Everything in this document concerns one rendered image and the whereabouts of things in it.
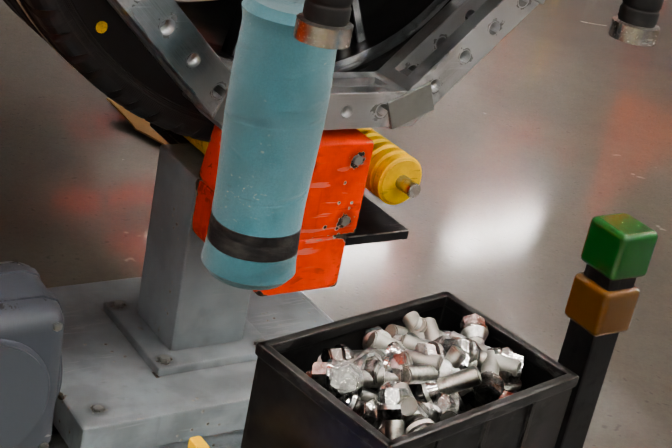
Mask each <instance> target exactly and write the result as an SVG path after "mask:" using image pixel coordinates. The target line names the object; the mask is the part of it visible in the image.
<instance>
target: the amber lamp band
mask: <svg viewBox="0 0 672 448"><path fill-rule="evenodd" d="M639 295H640V290H639V289H638V288H637V287H636V286H634V287H633V288H627V289H620V290H614V291H608V290H606V289H604V288H603V287H601V286H600V285H598V284H597V283H596V282H594V281H593V280H591V279H590V278H588V277H587V276H585V275H584V272H580V273H578V274H576V275H575V277H574V280H573V284H572V287H571V290H570V294H569V297H568V301H567V304H566V307H565V314H566V316H567V317H568V318H570V319H571V320H572V321H574V322H575V323H576V324H578V325H579V326H580V327H582V328H583V329H585V330H586V331H587V332H589V333H590V334H591V335H593V336H596V337H599V336H604V335H609V334H614V333H620V332H624V331H627V330H628V329H629V327H630V323H631V320H632V317H633V314H634V311H635V308H636V305H637V302H638V298H639Z"/></svg>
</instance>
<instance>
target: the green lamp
mask: <svg viewBox="0 0 672 448"><path fill-rule="evenodd" d="M657 239H658V234H657V232H656V231H655V230H653V229H651V228H650V227H648V226H647V225H645V224H643V223H642V222H640V221H638V220H637V219H635V218H634V217H632V216H630V215H629V214H626V213H618V214H609V215H601V216H595V217H593V218H592V220H591V223H590V226H589V229H588V233H587V236H586V240H585V243H584V246H583V250H582V253H581V259H582V260H583V262H585V263H586V264H588V265H589V266H591V267H592V268H593V269H595V270H596V271H598V272H599V273H601V274H602V275H604V276H605V277H607V278H608V279H610V280H613V281H617V280H623V279H630V278H636V277H642V276H644V275H645V274H646V273H647V270H648V267H649V264H650V261H651V258H652V255H653V252H654V248H655V245H656V242H657Z"/></svg>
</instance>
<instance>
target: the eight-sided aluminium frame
mask: <svg viewBox="0 0 672 448"><path fill-rule="evenodd" d="M107 1H108V2H109V4H110V5H111V6H112V7H113V8H114V10H115V11H116V12H117V13H118V14H119V16H120V17H121V18H122V19H123V20H124V22H125V23H126V24H127V25H128V26H129V28H130V29H131V30H132V31H133V32H134V34H135V35H136V36H137V37H138V38H139V40H140V41H141V42H142V43H143V44H144V46H145V47H146V48H147V49H148V50H149V52H150V53H151V54H152V55H153V56H154V58H155V59H156V60H157V61H158V62H159V64H160V65H161V66H162V67H163V68H164V70H165V71H166V72H167V73H168V74H169V76H170V77H171V78H172V79H173V80H174V82H175V83H176V84H177V85H178V86H179V88H180V89H181V90H182V91H183V93H182V95H183V96H184V97H186V98H187V99H188V100H189V101H190V102H192V103H193V104H194V106H195V107H196V108H197V109H198V110H199V112H200V113H202V114H203V115H204V116H205V117H207V118H208V119H209V120H210V121H211V122H213V123H214V124H215V125H216V126H217V127H219V128H220V129H221V130H222V126H223V118H224V110H225V104H226V98H227V92H228V86H229V80H230V74H231V72H230V71H229V70H228V68H227V67H226V66H225V64H224V63H223V62H222V61H221V59H220V58H219V57H218V55H217V54H216V53H215V52H214V50H213V49H212V48H211V46H210V45H209V44H208V43H207V41H206V40H205V39H204V38H203V36H202V35H201V34H200V32H199V31H198V30H197V29H196V27H195V26H194V25H193V23H192V22H191V21H190V20H189V18H188V17H187V16H186V14H185V13H184V12H183V11H182V9H181V8H180V7H179V6H178V4H177V3H176V2H175V0H107ZM544 2H545V0H451V1H450V2H449V3H448V4H447V5H446V6H445V7H444V8H443V9H442V10H440V11H439V12H438V13H437V14H436V15H435V16H434V17H433V18H432V19H431V20H430V21H429V22H428V23H427V24H426V25H425V26H424V27H423V28H422V29H421V30H420V31H418V32H417V33H416V34H415V35H414V36H413V37H412V38H411V39H410V40H409V41H408V42H407V43H406V44H405V45H404V46H403V47H402V48H401V49H400V50H399V51H397V52H396V53H395V54H394V55H393V56H392V57H391V58H390V59H389V60H388V61H387V62H386V63H385V64H384V65H383V66H382V67H381V68H380V69H379V70H377V71H374V72H334V73H333V79H332V86H331V92H330V98H329V103H328V109H327V114H326V119H325V124H324V129H323V130H339V129H359V128H378V127H388V128H390V129H395V128H397V127H399V126H412V125H414V124H415V123H416V122H417V121H418V120H419V119H420V118H421V117H422V116H423V115H424V114H426V113H428V112H430V111H432V110H434V105H435V104H436V103H437V102H438V101H439V100H440V99H441V98H442V97H443V96H444V95H445V94H446V93H447V92H448V91H449V90H450V89H451V88H452V87H453V86H454V85H455V84H456V83H457V82H458V81H459V80H460V79H462V78H463V77H464V76H465V75H466V74H467V73H468V72H469V71H470V70H471V69H472V68H473V67H474V66H475V65H476V64H477V63H478V62H479V61H480V60H481V59H482V58H483V57H484V56H485V55H486V54H487V53H488V52H489V51H491V50H492V49H493V48H494V47H495V46H496V45H497V44H498V43H499V42H500V41H501V40H502V39H503V38H504V37H505V36H506V35H507V34H508V33H509V32H510V31H511V30H512V29H513V28H514V27H515V26H516V25H517V24H518V23H520V22H521V21H522V20H523V19H524V18H525V17H526V16H527V15H528V14H529V13H530V12H531V11H532V10H533V9H534V8H535V7H536V6H537V5H538V4H544Z"/></svg>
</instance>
